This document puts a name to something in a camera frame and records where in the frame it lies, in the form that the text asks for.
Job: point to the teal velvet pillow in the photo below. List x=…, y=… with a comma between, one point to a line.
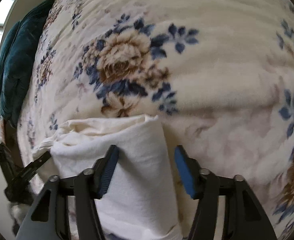
x=17, y=56

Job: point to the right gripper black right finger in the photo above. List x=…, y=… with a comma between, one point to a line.
x=244, y=217

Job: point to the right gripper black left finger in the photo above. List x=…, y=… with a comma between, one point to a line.
x=48, y=218

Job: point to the white pants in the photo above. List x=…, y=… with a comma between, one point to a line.
x=141, y=200

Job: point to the floral fleece blanket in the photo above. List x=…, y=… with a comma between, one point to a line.
x=220, y=74

